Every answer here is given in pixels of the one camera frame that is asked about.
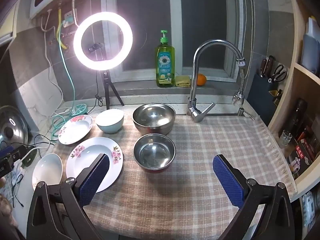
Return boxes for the red and black box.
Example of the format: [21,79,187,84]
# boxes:
[287,140,313,173]

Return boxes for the wooden shelf unit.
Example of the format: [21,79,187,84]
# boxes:
[266,0,320,203]

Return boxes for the black tripod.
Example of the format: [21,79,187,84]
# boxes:
[96,70,125,110]

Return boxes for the window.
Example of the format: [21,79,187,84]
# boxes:
[100,0,248,83]

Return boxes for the black handled scissors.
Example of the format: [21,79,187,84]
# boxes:
[268,64,288,83]

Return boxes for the small steel countertop spout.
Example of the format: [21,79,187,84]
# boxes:
[237,107,255,120]

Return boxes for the green dish soap bottle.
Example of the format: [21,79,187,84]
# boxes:
[154,30,175,88]

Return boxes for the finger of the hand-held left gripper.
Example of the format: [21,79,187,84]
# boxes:
[0,146,26,167]

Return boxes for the white power cord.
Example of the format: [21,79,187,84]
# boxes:
[21,146,43,162]

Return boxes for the large steel bowl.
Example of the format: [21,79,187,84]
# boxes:
[132,103,176,136]

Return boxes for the small drinking glass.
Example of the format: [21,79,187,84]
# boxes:
[278,129,293,148]

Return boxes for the large floral plate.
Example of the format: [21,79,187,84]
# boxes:
[66,137,123,193]

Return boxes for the teal hose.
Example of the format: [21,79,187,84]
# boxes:
[49,21,88,140]

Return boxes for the white plastic jug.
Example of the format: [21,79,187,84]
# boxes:
[300,17,320,74]

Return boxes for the checkered fringed cloth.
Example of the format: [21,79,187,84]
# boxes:
[51,112,298,240]

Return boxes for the white wall cable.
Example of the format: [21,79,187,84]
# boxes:
[41,15,66,117]

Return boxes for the small floral plate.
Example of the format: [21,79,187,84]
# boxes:
[58,114,94,145]

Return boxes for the black ring light cable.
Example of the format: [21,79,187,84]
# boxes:
[86,94,104,113]

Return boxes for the dark blue knife block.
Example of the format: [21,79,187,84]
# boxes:
[246,55,284,130]

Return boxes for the phone holder clamp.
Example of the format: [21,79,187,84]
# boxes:
[86,42,104,54]

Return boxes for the small steel bowl red outside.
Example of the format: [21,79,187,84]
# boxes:
[133,133,176,173]

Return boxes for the chrome faucet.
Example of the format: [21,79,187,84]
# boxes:
[187,39,246,123]

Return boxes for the white ceramic bowl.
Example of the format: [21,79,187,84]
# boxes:
[96,109,125,134]

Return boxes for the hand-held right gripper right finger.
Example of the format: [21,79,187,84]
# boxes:
[212,154,295,240]

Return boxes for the black charging cable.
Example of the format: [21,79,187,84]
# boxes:
[0,134,54,208]

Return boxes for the steel pot lid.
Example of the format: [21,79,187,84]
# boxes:
[0,105,29,147]

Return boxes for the dark glass bottle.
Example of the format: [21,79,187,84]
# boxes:
[282,98,308,140]

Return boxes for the white deep plate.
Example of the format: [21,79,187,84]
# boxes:
[32,153,63,191]

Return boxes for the dark green glass dish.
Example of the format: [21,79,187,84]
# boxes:
[23,152,36,167]

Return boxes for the wall socket with plug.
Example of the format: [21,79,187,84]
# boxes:
[64,10,77,28]

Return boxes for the teal spoked wheel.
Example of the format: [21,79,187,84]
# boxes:
[74,103,88,117]

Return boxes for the yellow gas pipe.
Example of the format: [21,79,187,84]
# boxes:
[57,9,68,51]

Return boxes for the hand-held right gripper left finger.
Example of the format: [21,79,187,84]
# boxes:
[26,153,110,240]

